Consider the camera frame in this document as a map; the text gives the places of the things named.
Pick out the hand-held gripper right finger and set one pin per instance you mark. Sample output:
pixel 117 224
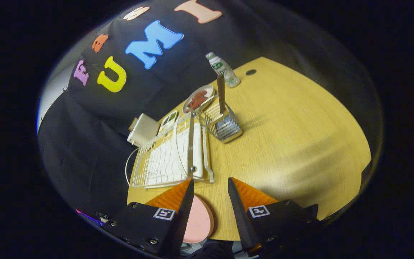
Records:
pixel 243 219

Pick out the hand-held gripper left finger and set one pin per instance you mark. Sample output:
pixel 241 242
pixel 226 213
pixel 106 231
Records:
pixel 182 223

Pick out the pink plate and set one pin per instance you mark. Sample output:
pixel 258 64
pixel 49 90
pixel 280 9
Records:
pixel 198 219

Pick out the white divided dish with beans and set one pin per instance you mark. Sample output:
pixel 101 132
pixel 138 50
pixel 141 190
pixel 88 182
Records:
pixel 169 120

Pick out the grey round plate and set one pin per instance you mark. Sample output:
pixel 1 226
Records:
pixel 210 90

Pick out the white drip tray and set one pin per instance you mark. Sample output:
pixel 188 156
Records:
pixel 167 158

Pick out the white toaster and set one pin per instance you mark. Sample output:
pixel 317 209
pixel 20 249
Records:
pixel 146 129

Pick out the brown toast slice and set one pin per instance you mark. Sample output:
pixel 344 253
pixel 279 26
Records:
pixel 133 124

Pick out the red meat piece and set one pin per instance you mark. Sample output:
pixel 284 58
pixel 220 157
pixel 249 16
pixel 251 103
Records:
pixel 200 96
pixel 193 103

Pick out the black backdrop cloth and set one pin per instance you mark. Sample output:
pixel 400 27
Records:
pixel 84 144

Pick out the white drink bottle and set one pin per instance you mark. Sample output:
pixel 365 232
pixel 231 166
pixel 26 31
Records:
pixel 225 72

